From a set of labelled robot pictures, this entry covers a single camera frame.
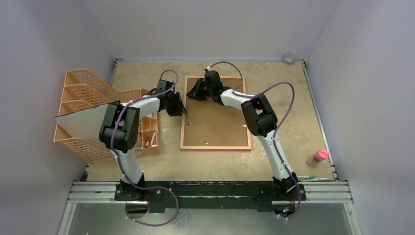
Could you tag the black mounting rail base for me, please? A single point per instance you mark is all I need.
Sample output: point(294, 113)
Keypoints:
point(263, 196)

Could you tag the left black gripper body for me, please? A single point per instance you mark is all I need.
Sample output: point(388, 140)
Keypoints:
point(174, 106)

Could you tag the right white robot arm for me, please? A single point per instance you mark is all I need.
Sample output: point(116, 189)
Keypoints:
point(260, 119)

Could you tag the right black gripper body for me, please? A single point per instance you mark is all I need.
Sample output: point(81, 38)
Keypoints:
point(203, 89)

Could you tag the pink glue bottle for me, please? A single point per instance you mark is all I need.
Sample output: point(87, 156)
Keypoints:
point(317, 157)

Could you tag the aluminium table frame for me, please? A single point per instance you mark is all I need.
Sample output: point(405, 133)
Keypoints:
point(328, 209)

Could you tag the grey paper sheet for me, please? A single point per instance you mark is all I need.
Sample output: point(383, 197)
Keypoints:
point(77, 123)

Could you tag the brown cardboard backing board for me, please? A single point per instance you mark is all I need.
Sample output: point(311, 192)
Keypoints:
point(214, 126)

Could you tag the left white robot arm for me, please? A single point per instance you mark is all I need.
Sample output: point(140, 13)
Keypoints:
point(132, 178)

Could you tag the orange plastic desk organizer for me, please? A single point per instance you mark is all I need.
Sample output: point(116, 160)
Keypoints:
point(83, 89)

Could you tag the white marker in organizer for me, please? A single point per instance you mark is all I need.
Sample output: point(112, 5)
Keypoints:
point(150, 138)

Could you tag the pink wooden photo frame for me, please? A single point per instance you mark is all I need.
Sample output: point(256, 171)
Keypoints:
point(183, 129)

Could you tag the green white marker pen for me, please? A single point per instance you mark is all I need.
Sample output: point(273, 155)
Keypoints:
point(305, 177)

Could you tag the small clear jar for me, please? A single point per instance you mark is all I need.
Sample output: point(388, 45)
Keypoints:
point(289, 58)

